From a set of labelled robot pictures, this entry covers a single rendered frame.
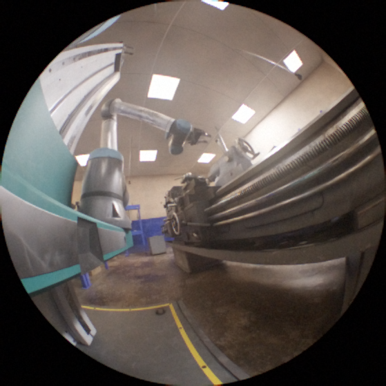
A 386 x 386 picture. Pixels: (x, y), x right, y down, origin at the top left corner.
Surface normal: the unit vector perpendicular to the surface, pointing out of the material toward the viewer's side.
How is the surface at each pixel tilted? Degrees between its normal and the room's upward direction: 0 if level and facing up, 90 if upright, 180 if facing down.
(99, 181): 90
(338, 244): 90
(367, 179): 90
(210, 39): 180
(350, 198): 90
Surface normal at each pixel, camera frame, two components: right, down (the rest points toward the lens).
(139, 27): 0.22, 0.93
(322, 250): -0.89, 0.07
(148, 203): 0.39, -0.36
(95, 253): 0.96, -0.20
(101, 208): 0.56, -0.66
